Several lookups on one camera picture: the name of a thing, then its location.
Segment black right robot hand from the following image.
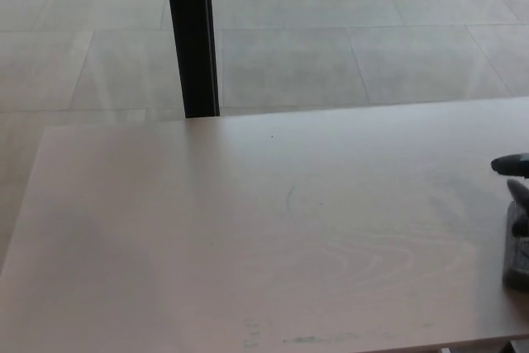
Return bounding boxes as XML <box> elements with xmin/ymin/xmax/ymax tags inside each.
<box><xmin>489</xmin><ymin>153</ymin><xmax>529</xmax><ymax>238</ymax></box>

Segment black vertical metal post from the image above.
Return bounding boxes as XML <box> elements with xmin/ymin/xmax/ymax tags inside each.
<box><xmin>163</xmin><ymin>0</ymin><xmax>221</xmax><ymax>119</ymax></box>

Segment dark grey embossed board eraser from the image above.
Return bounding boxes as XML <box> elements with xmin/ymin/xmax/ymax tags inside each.
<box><xmin>501</xmin><ymin>200</ymin><xmax>529</xmax><ymax>289</ymax></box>

